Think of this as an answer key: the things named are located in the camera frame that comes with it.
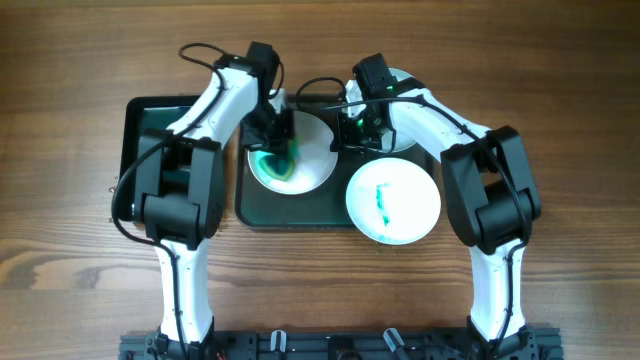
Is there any white plate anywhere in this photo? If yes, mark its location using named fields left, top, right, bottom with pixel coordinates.
left=345, top=158, right=441, bottom=246
left=345, top=65, right=419, bottom=153
left=247, top=111, right=338, bottom=195

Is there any green yellow sponge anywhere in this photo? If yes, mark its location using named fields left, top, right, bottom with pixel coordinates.
left=256, top=137, right=299, bottom=181

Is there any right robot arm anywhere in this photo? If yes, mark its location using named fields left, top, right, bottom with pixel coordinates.
left=332, top=54, right=541, bottom=349

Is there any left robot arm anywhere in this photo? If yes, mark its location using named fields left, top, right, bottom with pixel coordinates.
left=121, top=42, right=294, bottom=359

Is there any large grey serving tray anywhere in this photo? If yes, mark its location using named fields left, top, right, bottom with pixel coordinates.
left=234, top=94, right=385, bottom=231

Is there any small black water tray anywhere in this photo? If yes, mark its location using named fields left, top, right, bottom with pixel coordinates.
left=114, top=95, right=225, bottom=227

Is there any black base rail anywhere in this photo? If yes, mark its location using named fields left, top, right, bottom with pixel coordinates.
left=118, top=326, right=565, bottom=360

